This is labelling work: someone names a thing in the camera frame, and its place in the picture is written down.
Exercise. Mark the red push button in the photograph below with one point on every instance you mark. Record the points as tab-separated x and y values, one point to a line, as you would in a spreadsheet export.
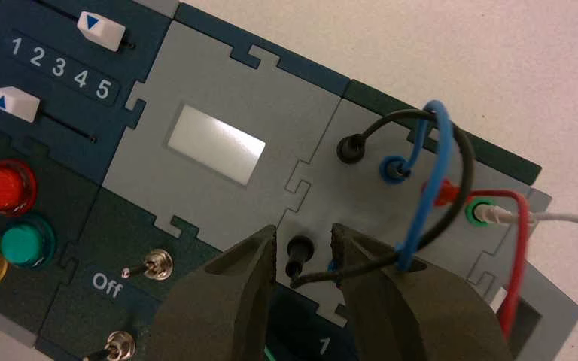
7	187

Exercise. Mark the metal toggle switch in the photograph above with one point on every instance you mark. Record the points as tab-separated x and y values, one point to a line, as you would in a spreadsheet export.
119	348
154	264

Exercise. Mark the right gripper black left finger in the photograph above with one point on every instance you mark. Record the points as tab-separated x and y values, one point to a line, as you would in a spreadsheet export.
209	319

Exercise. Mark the green push button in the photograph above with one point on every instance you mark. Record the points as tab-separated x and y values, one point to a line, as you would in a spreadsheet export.
24	244

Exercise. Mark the grey and teal control box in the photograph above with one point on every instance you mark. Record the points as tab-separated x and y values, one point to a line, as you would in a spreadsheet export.
229	89

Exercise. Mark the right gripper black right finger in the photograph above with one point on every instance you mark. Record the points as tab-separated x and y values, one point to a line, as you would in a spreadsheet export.
418	319

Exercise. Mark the white slider knob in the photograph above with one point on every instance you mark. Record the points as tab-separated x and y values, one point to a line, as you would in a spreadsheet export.
15	102
100	29

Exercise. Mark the small grey display screen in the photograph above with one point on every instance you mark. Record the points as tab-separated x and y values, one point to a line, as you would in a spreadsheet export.
216	144

